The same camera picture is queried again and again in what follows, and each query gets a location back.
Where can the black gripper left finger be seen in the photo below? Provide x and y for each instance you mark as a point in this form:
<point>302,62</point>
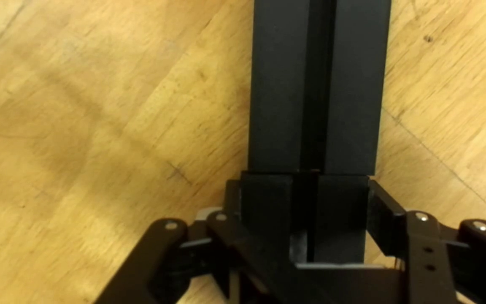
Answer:
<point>252,237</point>

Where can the long black grooved pad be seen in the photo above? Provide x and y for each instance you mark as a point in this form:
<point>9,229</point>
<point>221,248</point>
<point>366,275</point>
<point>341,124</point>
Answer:
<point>317,74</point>

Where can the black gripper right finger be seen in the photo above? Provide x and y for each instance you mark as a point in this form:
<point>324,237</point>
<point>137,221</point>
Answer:
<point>414,237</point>

